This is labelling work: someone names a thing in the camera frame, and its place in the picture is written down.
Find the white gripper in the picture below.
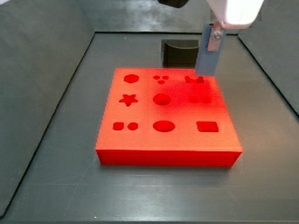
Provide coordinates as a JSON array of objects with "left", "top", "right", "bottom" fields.
[{"left": 195, "top": 0, "right": 264, "bottom": 76}]

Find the red shape sorter box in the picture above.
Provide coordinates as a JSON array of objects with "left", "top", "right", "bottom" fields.
[{"left": 96, "top": 68, "right": 243, "bottom": 167}]

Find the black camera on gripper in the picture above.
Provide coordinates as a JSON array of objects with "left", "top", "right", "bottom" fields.
[{"left": 158, "top": 0, "right": 190, "bottom": 9}]

